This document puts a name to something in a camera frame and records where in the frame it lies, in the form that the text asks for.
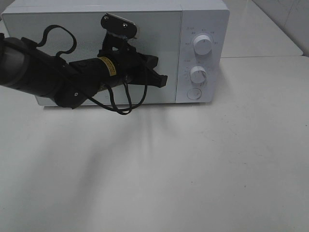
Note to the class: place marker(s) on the round door release button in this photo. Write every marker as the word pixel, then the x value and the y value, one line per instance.
pixel 194 94

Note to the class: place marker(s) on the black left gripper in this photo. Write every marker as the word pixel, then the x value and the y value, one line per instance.
pixel 94 79

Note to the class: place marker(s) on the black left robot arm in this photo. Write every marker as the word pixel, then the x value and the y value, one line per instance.
pixel 25 68

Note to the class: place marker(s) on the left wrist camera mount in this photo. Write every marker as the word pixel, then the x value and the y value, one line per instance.
pixel 118 32

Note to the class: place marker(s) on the white microwave door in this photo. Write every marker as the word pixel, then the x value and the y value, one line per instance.
pixel 158 35

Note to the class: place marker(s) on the white upper microwave knob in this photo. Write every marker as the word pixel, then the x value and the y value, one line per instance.
pixel 202 44

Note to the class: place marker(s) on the white microwave oven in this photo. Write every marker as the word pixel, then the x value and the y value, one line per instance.
pixel 197 17

